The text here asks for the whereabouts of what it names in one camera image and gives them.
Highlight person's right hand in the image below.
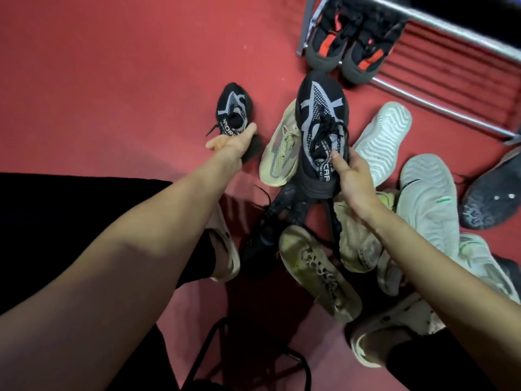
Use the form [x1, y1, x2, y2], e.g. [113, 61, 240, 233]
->
[330, 149, 385, 224]

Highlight person's left hand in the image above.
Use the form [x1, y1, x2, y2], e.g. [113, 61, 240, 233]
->
[205, 122, 258, 174]

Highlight black white knit sneaker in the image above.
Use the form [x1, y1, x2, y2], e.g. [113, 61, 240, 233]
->
[205, 82, 263, 164]
[295, 71, 351, 200]

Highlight white sneaker green stripe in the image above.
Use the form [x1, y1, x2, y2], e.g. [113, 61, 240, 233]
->
[397, 153, 461, 261]
[455, 234, 521, 304]

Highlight black red high-top shoe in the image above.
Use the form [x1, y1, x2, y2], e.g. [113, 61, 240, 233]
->
[305, 0, 363, 72]
[341, 8, 410, 85]

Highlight grey metal shoe rack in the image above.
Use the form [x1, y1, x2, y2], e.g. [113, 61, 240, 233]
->
[296, 0, 521, 146]

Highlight person's right forearm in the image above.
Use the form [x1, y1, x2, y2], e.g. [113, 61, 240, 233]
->
[364, 201, 521, 391]

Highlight person's left forearm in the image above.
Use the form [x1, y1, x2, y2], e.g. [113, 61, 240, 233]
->
[0, 156, 243, 391]

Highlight person's left leg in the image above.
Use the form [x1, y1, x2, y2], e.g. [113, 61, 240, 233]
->
[0, 173, 217, 391]

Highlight person's leg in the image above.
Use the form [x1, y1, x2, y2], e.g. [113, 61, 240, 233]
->
[384, 327, 497, 391]
[0, 173, 217, 391]

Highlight person's right leg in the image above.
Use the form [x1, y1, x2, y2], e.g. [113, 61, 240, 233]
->
[384, 327, 497, 391]

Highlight beige clog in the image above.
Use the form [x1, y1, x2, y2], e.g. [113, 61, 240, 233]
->
[350, 292, 447, 369]
[205, 203, 241, 283]

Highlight black stool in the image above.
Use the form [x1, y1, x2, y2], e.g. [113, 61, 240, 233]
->
[181, 317, 312, 391]

